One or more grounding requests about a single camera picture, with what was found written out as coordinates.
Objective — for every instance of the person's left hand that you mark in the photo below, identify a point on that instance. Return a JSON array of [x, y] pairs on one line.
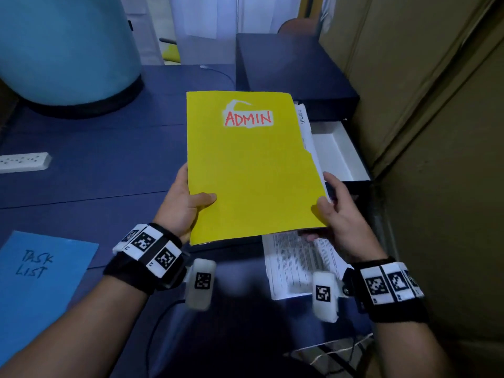
[[179, 208]]

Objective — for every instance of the brown cardboard box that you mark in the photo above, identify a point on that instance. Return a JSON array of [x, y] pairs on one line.
[[409, 43]]

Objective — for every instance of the neat stack of printed papers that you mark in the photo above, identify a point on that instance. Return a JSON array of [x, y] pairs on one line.
[[287, 263], [305, 134]]

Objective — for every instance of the black marker wristband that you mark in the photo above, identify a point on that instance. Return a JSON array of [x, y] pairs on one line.
[[146, 260], [386, 291]]

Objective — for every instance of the teal cylindrical barrel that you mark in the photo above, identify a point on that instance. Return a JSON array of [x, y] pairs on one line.
[[63, 43]]

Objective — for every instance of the brown round seat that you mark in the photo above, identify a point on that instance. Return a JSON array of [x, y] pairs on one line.
[[298, 27]]

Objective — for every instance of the white power strip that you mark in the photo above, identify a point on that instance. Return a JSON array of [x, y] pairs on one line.
[[25, 162]]

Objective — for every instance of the white partition panel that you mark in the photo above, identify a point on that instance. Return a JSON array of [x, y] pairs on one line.
[[212, 15]]

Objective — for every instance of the yellow folder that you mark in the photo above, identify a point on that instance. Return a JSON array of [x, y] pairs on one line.
[[252, 177]]

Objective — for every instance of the person's dark trousers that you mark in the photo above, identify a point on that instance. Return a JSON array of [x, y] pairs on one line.
[[236, 366]]

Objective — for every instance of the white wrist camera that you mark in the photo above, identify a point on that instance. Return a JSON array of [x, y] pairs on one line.
[[201, 283], [325, 295]]

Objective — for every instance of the yellow plastic item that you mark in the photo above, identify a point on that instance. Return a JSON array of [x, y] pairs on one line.
[[171, 52]]

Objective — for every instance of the person's right hand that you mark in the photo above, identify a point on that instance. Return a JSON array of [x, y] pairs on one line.
[[346, 228]]

